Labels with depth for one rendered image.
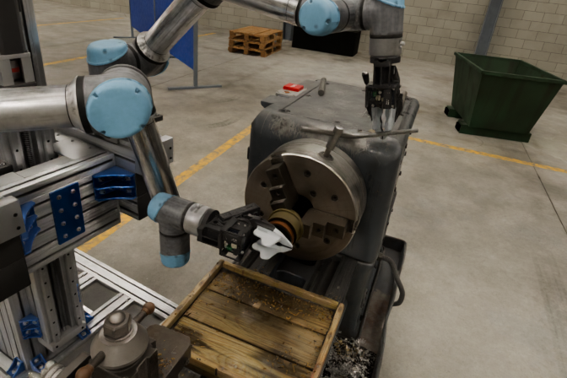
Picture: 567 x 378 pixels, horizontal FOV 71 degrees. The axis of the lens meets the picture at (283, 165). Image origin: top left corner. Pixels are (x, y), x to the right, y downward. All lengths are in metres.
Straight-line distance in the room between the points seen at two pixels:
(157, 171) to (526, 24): 10.33
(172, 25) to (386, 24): 0.64
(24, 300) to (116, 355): 1.07
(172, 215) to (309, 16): 0.54
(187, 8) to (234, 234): 0.68
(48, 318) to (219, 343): 0.85
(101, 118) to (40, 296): 0.90
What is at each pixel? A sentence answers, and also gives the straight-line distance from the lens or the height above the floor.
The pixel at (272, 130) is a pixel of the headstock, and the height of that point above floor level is 1.22.
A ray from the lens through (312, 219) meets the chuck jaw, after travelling 0.98.
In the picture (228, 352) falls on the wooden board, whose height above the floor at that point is 0.88.
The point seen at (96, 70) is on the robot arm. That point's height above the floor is 1.32.
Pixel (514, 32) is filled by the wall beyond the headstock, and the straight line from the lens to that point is 10.94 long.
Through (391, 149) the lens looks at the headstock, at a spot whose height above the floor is 1.24.
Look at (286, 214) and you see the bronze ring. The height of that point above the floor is 1.12.
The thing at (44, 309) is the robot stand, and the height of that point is 0.53.
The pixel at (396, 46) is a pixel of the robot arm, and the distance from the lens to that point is 0.98.
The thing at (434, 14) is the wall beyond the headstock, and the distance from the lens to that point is 10.80.
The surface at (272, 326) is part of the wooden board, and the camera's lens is 1.01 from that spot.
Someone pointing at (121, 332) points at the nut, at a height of 1.16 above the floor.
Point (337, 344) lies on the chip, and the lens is 1.41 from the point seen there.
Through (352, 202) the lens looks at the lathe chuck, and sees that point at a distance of 0.99.
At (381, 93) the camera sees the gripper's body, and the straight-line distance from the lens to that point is 0.99.
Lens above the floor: 1.64
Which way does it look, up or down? 26 degrees down
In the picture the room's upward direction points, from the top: 6 degrees clockwise
